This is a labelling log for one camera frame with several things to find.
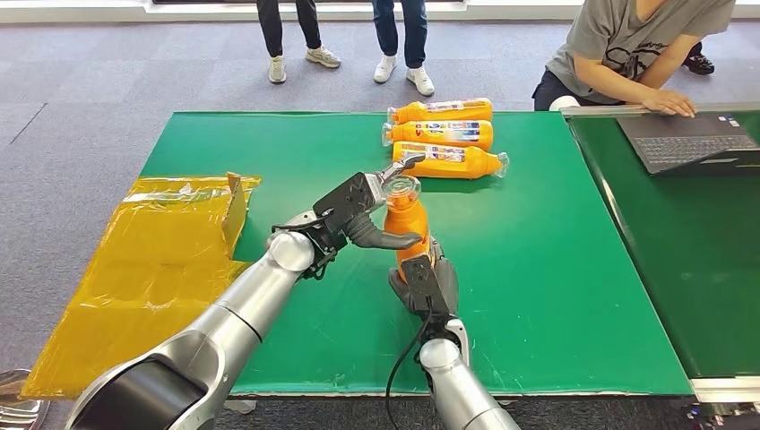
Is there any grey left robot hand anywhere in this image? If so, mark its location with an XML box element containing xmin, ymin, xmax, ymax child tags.
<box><xmin>341</xmin><ymin>152</ymin><xmax>427</xmax><ymax>253</ymax></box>

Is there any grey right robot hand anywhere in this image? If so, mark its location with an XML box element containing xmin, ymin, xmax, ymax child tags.
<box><xmin>388</xmin><ymin>236</ymin><xmax>461</xmax><ymax>323</ymax></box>

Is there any orange bottle with clear cap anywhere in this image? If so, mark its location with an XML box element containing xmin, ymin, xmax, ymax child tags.
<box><xmin>386</xmin><ymin>98</ymin><xmax>494</xmax><ymax>125</ymax></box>
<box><xmin>392</xmin><ymin>141</ymin><xmax>511</xmax><ymax>180</ymax></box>
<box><xmin>379</xmin><ymin>174</ymin><xmax>438</xmax><ymax>286</ymax></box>
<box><xmin>381</xmin><ymin>120</ymin><xmax>495</xmax><ymax>152</ymax></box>

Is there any large green table mat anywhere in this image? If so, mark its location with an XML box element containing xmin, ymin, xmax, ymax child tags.
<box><xmin>141</xmin><ymin>110</ymin><xmax>694</xmax><ymax>397</ymax></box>

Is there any standing person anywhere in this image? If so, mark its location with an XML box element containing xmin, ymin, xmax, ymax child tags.
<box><xmin>680</xmin><ymin>41</ymin><xmax>717</xmax><ymax>77</ymax></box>
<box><xmin>255</xmin><ymin>0</ymin><xmax>343</xmax><ymax>85</ymax></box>
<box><xmin>370</xmin><ymin>0</ymin><xmax>437</xmax><ymax>98</ymax></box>

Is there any dark green table surface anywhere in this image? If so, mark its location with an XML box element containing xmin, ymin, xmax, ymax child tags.
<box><xmin>566</xmin><ymin>111</ymin><xmax>760</xmax><ymax>381</ymax></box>

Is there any yellow plastic sheet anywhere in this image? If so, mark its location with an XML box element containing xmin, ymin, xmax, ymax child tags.
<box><xmin>21</xmin><ymin>172</ymin><xmax>263</xmax><ymax>400</ymax></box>

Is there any dark grey laptop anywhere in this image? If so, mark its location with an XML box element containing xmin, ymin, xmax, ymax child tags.
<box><xmin>616</xmin><ymin>110</ymin><xmax>760</xmax><ymax>176</ymax></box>

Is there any person's hand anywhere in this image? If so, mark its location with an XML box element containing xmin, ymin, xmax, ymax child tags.
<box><xmin>641</xmin><ymin>89</ymin><xmax>697</xmax><ymax>118</ymax></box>

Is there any seated person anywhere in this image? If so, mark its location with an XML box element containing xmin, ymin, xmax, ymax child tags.
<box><xmin>532</xmin><ymin>0</ymin><xmax>738</xmax><ymax>118</ymax></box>

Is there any shiny metal base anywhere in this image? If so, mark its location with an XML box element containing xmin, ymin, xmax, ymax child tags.
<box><xmin>0</xmin><ymin>367</ymin><xmax>52</xmax><ymax>430</ymax></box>

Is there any black right camera bracket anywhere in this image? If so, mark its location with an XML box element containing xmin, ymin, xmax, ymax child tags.
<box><xmin>401</xmin><ymin>254</ymin><xmax>445</xmax><ymax>319</ymax></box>

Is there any black camera bracket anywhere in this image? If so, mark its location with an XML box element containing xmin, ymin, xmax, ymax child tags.
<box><xmin>312</xmin><ymin>171</ymin><xmax>382</xmax><ymax>232</ymax></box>
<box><xmin>401</xmin><ymin>254</ymin><xmax>445</xmax><ymax>319</ymax></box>

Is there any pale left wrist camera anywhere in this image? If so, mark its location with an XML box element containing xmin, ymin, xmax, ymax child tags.
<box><xmin>363</xmin><ymin>172</ymin><xmax>389</xmax><ymax>210</ymax></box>

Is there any black left camera bracket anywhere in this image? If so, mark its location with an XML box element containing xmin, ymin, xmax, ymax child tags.
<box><xmin>312</xmin><ymin>171</ymin><xmax>382</xmax><ymax>232</ymax></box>

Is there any black cable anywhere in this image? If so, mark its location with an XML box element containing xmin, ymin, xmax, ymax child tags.
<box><xmin>384</xmin><ymin>302</ymin><xmax>438</xmax><ymax>430</ymax></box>

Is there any white table edge rail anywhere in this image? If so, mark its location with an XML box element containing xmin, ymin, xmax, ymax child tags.
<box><xmin>688</xmin><ymin>374</ymin><xmax>760</xmax><ymax>403</ymax></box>

